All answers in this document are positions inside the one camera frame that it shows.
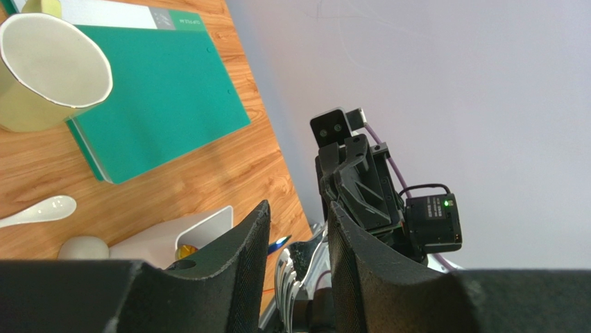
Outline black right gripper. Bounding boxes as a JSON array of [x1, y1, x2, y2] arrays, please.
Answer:
[[315, 135, 463, 264]]

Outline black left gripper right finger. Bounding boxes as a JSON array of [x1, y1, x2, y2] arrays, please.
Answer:
[[327, 203, 590, 332]]

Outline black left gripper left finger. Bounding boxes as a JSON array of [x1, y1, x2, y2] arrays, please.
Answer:
[[1, 200, 271, 332]]

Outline gold spoon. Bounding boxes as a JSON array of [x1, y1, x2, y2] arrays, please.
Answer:
[[175, 244, 198, 260]]

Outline white compartment organizer box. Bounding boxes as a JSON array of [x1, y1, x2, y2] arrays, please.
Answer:
[[110, 205, 234, 268]]

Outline iridescent purple knife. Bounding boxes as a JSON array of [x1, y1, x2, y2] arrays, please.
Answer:
[[267, 235, 291, 255]]

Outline silver fork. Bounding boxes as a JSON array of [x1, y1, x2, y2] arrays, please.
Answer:
[[275, 224, 330, 332]]

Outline white ceramic spoon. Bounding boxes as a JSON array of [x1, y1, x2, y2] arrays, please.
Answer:
[[1, 196, 77, 228]]

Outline green notebook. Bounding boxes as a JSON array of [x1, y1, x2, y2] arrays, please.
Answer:
[[0, 0, 252, 185]]

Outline pale yellow mug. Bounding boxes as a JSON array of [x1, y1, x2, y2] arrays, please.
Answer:
[[1, 1, 113, 133]]

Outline white handled ladle spoon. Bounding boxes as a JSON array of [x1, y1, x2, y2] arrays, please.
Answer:
[[58, 236, 110, 260]]

